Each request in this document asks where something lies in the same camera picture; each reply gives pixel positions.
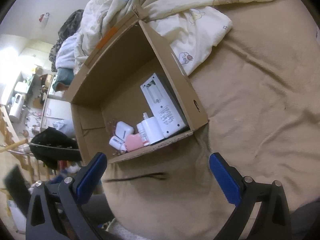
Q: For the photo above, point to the lavender blanket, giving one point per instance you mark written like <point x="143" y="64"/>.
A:
<point x="65" y="57"/>

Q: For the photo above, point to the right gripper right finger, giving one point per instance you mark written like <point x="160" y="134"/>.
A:
<point x="273" y="219"/>

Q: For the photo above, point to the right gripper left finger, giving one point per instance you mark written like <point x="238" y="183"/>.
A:
<point x="43" y="219"/>

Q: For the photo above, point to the small white pill bottle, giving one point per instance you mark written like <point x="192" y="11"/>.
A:
<point x="143" y="134"/>

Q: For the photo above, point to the cream bear-print duvet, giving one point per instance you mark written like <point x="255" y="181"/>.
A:
<point x="191" y="27"/>

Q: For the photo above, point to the teal pillow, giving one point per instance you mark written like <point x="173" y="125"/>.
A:
<point x="63" y="79"/>

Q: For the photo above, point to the white lotion bottle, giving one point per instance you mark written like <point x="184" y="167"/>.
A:
<point x="122" y="130"/>

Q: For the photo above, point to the white appliance on shelf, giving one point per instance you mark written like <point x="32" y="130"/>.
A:
<point x="16" y="107"/>

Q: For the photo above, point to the white cabinet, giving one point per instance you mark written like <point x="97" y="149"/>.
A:
<point x="55" y="108"/>

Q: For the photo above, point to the brown cardboard box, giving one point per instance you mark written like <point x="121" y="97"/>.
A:
<point x="107" y="88"/>

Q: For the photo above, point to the pink heart-shaped case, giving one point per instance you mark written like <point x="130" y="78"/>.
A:
<point x="133" y="142"/>

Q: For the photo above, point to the tan bed sheet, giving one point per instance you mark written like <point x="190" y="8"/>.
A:
<point x="260" y="89"/>

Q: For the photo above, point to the white remote control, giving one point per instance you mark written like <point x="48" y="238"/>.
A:
<point x="164" y="106"/>

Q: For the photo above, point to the white power adapter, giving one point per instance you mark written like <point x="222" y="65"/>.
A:
<point x="152" y="129"/>

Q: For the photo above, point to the dark patterned blanket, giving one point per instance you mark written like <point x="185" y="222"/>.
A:
<point x="69" y="28"/>

